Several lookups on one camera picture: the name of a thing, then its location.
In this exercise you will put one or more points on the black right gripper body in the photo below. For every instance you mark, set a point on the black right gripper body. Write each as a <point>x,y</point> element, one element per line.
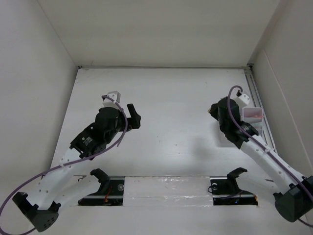
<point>214,112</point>

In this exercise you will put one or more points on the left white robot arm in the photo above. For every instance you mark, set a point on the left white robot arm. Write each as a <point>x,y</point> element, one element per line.
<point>43,204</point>

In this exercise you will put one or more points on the aluminium frame rail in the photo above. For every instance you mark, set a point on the aluminium frame rail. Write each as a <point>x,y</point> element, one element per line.
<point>257,103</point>

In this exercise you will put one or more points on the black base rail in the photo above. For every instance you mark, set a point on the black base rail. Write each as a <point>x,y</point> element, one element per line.
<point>153,191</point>

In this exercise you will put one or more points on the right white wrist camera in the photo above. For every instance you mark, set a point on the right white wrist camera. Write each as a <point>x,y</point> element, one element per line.
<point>242,99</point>

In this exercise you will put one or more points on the clear compartment organizer box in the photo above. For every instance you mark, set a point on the clear compartment organizer box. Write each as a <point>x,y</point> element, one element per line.
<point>257,123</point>

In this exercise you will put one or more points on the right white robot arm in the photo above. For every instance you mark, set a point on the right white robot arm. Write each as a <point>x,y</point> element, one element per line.
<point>290,191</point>

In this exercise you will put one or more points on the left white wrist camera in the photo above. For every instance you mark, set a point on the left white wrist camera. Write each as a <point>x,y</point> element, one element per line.
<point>111,99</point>

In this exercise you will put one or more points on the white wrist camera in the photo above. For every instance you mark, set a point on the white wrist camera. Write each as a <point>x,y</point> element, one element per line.
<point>111,99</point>
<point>242,99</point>

